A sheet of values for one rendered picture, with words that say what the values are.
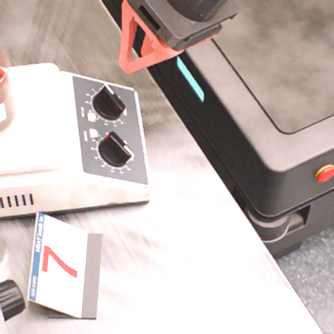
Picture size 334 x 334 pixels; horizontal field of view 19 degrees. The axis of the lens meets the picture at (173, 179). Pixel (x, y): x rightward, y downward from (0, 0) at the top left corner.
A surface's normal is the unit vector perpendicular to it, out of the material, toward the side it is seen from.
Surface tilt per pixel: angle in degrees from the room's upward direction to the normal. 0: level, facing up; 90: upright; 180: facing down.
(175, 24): 30
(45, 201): 90
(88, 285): 0
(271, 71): 0
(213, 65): 0
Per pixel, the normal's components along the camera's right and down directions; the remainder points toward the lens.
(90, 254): 0.03, -0.53
